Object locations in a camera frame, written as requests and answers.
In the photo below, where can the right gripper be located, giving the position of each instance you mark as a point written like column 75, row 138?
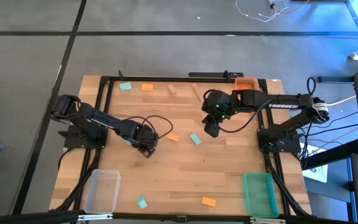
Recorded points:
column 217, row 102

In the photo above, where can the white paper sheet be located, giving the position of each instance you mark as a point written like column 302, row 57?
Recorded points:
column 317, row 172

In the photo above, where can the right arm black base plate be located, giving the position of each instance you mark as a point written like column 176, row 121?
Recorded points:
column 287, row 146

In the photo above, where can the clear plastic bin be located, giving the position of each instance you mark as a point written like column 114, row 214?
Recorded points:
column 102, row 191

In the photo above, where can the black stand foot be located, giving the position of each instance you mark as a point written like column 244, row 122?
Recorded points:
column 334, row 79

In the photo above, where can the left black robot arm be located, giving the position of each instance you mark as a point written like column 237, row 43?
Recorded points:
column 98, row 118

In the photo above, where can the short wooden block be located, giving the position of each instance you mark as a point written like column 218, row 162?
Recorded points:
column 171, row 89

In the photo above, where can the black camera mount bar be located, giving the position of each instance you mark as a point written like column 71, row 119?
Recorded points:
column 210, row 74

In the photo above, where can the silver corner bracket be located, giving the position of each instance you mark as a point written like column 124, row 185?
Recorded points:
column 94, row 217
column 267, row 221

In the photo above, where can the black gantry crossbar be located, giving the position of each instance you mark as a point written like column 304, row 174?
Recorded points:
column 26, row 218

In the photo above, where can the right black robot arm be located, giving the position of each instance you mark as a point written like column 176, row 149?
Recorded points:
column 284, row 105

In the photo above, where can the orange rectangular block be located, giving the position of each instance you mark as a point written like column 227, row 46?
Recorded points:
column 147, row 87
column 172, row 137
column 209, row 201

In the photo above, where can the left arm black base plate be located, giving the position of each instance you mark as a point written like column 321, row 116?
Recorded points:
column 73, row 143

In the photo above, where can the green plastic bin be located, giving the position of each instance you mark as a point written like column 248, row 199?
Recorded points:
column 260, row 195

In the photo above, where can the black floor bar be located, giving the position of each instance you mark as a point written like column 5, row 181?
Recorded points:
column 331, row 154

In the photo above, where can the small depth camera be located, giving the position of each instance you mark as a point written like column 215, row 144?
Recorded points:
column 181, row 218

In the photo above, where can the orange plastic bin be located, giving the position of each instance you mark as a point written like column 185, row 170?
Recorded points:
column 247, row 83

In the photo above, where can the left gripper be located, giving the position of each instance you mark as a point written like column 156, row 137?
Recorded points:
column 145, row 138

